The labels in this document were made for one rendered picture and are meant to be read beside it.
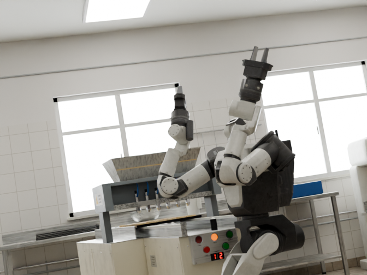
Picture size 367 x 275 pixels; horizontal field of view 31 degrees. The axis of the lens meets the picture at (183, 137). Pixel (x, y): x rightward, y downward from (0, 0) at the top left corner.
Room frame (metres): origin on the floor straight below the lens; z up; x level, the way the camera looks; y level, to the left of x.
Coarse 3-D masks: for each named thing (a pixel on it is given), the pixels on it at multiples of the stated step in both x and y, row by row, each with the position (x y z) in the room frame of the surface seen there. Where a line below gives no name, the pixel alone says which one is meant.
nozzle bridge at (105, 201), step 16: (176, 176) 3.93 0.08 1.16; (96, 192) 3.97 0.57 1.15; (112, 192) 3.89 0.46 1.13; (128, 192) 3.92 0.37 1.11; (144, 192) 3.95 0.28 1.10; (192, 192) 4.05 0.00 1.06; (208, 192) 4.03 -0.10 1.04; (96, 208) 4.05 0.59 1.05; (112, 208) 3.80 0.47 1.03; (128, 208) 4.15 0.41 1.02; (208, 208) 4.17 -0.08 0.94; (112, 240) 3.90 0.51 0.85
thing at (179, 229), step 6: (138, 228) 3.95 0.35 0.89; (144, 228) 3.82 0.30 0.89; (150, 228) 3.69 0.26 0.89; (156, 228) 3.58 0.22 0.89; (162, 228) 3.47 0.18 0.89; (168, 228) 3.37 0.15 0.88; (174, 228) 3.27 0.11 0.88; (180, 228) 3.18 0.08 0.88; (186, 228) 3.18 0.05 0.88; (138, 234) 3.98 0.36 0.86; (144, 234) 3.84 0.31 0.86; (150, 234) 3.72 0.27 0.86; (156, 234) 3.60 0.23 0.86; (162, 234) 3.49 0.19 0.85; (168, 234) 3.38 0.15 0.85; (174, 234) 3.28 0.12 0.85; (180, 234) 3.19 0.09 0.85; (186, 234) 3.18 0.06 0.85
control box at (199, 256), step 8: (208, 232) 3.22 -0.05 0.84; (216, 232) 3.23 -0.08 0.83; (224, 232) 3.24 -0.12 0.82; (232, 232) 3.25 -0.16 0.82; (192, 240) 3.19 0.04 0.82; (208, 240) 3.21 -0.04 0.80; (216, 240) 3.22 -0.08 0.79; (224, 240) 3.24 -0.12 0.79; (232, 240) 3.25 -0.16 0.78; (192, 248) 3.19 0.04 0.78; (200, 248) 3.20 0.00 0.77; (216, 248) 3.22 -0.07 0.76; (232, 248) 3.25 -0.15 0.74; (192, 256) 3.20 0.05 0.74; (200, 256) 3.19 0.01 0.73; (208, 256) 3.21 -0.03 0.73; (216, 256) 3.22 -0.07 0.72; (224, 256) 3.23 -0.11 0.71
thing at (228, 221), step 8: (216, 216) 3.59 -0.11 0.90; (224, 216) 3.41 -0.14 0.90; (232, 216) 3.31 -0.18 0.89; (160, 224) 4.56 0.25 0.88; (168, 224) 4.38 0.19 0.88; (192, 224) 3.91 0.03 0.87; (200, 224) 3.78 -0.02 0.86; (208, 224) 3.66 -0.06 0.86; (224, 224) 3.43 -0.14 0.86; (232, 224) 3.33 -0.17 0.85
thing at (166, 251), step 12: (216, 228) 3.32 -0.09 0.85; (228, 228) 3.28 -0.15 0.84; (144, 240) 3.83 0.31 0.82; (156, 240) 3.58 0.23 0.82; (168, 240) 3.37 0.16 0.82; (180, 240) 3.20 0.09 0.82; (156, 252) 3.61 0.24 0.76; (168, 252) 3.39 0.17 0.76; (180, 252) 3.20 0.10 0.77; (156, 264) 3.64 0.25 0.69; (168, 264) 3.42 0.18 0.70; (180, 264) 3.23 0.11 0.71; (192, 264) 3.21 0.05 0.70; (204, 264) 3.23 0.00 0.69; (216, 264) 3.25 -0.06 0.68
